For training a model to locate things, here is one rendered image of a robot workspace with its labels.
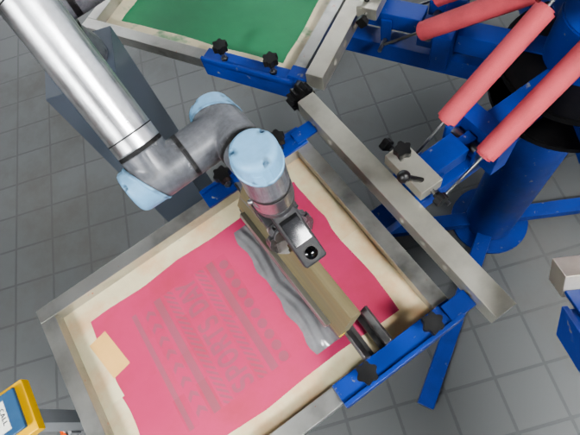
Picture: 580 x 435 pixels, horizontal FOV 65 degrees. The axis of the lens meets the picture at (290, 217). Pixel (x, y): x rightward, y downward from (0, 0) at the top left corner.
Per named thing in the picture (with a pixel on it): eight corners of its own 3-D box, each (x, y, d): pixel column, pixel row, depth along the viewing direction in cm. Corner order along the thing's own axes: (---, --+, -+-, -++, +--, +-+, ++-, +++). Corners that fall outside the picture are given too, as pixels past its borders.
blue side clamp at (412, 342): (348, 408, 95) (346, 407, 89) (333, 387, 97) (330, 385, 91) (459, 323, 99) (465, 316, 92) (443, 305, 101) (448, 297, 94)
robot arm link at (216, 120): (160, 118, 71) (197, 163, 67) (219, 78, 73) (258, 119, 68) (179, 145, 78) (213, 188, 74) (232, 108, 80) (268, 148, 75)
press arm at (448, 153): (407, 201, 106) (410, 192, 102) (391, 183, 109) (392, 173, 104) (465, 160, 108) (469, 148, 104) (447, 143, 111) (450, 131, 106)
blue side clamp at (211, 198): (217, 217, 118) (208, 205, 112) (207, 204, 120) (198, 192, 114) (310, 153, 122) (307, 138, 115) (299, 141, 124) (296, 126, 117)
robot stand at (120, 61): (200, 227, 225) (43, 46, 116) (235, 216, 224) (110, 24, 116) (206, 260, 217) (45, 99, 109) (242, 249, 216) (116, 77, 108)
